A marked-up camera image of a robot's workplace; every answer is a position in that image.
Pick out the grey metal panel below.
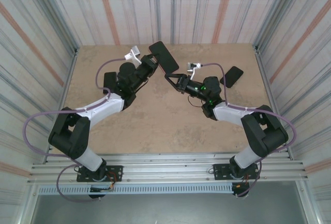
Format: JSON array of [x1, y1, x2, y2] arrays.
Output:
[[30, 182, 312, 224]]

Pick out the thin black wire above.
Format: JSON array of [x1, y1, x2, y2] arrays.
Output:
[[134, 78, 150, 93], [188, 95, 205, 109]]

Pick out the purple cable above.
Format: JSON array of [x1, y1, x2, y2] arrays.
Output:
[[23, 57, 130, 203], [200, 63, 297, 198]]

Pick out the aluminium table side rail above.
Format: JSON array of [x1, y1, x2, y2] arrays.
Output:
[[254, 45, 293, 161], [43, 49, 79, 164]]

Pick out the aluminium frame post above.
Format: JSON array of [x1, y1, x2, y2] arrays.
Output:
[[33, 0, 80, 53]]

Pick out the aluminium frame rail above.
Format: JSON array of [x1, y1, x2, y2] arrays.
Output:
[[45, 153, 292, 161], [30, 160, 305, 175], [26, 174, 310, 185]]

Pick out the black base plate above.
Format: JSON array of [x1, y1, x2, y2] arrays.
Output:
[[212, 163, 260, 181], [77, 165, 124, 183]]

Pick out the red base wires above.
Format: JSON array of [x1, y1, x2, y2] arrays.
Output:
[[107, 171, 116, 191], [236, 174, 252, 188]]

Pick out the perforated grey cable duct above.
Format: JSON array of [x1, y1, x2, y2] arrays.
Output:
[[37, 184, 234, 195]]

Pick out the aluminium frame leg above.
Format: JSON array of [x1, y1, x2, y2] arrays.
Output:
[[297, 182, 324, 224], [18, 184, 39, 224]]

